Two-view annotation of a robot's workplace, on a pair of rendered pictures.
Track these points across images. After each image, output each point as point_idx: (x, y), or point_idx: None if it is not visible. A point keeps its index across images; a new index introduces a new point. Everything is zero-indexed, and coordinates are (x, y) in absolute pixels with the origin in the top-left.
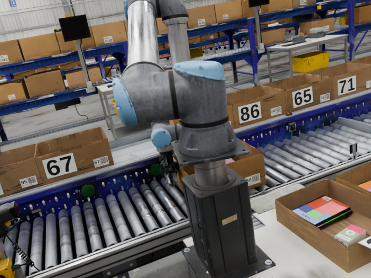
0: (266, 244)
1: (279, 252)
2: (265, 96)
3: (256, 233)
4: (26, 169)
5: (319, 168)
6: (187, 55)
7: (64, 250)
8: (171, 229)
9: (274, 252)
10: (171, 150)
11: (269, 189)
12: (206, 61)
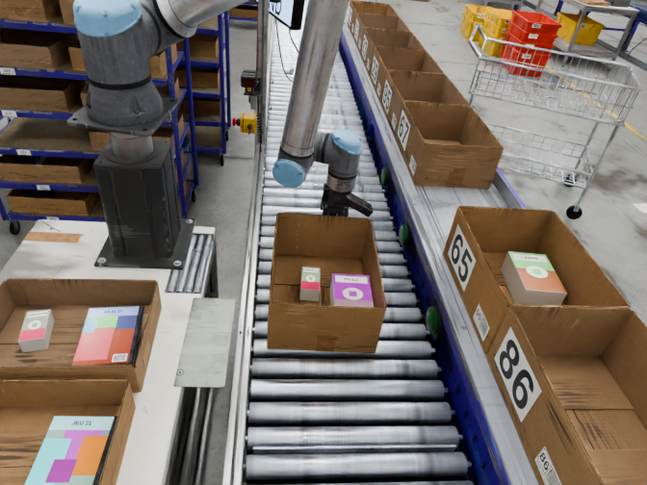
0: (131, 276)
1: (107, 278)
2: (557, 403)
3: (160, 278)
4: (398, 106)
5: (247, 459)
6: (303, 43)
7: None
8: (247, 228)
9: (112, 274)
10: (331, 190)
11: (248, 344)
12: (109, 6)
